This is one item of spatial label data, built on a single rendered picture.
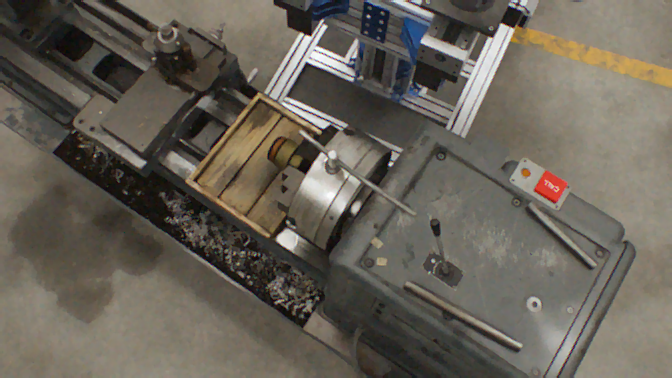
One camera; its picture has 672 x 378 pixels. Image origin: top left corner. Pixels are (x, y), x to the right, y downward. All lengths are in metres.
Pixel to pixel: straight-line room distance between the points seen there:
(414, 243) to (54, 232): 1.87
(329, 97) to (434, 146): 1.28
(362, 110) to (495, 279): 1.43
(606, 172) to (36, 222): 2.52
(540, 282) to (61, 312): 1.99
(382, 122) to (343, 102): 0.19
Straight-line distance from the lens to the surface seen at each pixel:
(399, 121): 2.75
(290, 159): 1.68
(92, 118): 2.07
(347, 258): 1.45
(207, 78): 1.91
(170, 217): 2.27
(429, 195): 1.51
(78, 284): 2.88
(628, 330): 2.98
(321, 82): 2.82
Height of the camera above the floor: 2.65
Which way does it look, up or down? 70 degrees down
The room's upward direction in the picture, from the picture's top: 5 degrees clockwise
